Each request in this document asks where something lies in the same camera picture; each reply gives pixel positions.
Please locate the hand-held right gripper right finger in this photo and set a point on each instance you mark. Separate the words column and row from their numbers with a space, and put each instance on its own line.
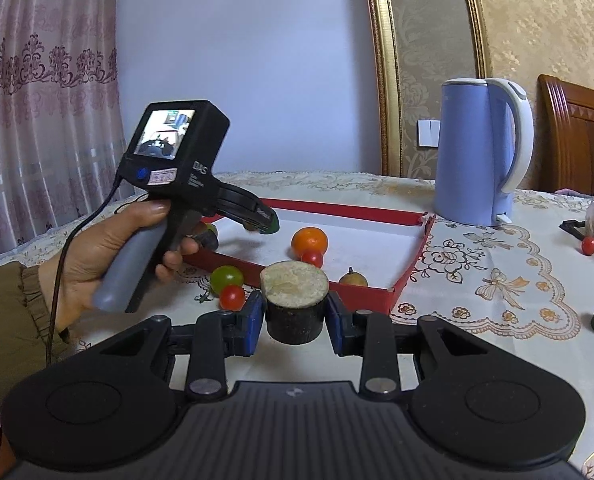
column 334, row 322

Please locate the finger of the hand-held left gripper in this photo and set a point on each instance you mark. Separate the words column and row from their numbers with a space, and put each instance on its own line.
column 242, row 205

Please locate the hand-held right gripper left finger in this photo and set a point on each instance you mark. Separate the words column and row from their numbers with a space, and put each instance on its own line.
column 254, row 322

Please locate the yellow-brown round fruit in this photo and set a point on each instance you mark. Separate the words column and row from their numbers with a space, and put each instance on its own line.
column 353, row 278

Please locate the red cherry tomato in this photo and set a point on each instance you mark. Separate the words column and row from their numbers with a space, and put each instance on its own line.
column 232, row 298
column 312, row 259
column 589, row 245

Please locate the orange mandarin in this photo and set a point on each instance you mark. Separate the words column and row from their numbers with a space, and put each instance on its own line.
column 309, row 241

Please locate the red cardboard box tray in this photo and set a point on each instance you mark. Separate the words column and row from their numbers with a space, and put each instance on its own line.
column 367, row 240

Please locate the person's left forearm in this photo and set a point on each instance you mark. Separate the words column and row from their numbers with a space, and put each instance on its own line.
column 7, row 320

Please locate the person's left hand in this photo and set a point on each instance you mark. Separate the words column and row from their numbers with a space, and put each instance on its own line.
column 87, row 260

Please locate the short dark sugarcane piece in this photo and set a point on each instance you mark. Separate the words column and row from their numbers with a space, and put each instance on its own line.
column 208, row 240

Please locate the green tomato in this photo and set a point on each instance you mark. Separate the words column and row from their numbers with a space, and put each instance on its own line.
column 226, row 277

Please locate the pink lace curtain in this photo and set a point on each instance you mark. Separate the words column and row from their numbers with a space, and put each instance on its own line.
column 42, row 110

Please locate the blue electric kettle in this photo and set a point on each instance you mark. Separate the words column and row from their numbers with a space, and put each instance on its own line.
column 477, row 160

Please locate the white wall switch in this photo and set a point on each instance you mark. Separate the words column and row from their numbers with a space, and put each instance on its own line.
column 428, row 133

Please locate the gold wall moulding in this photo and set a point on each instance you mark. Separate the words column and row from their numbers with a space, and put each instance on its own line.
column 389, row 60

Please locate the black flat plastic frame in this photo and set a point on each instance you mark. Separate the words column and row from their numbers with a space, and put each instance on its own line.
column 572, row 226

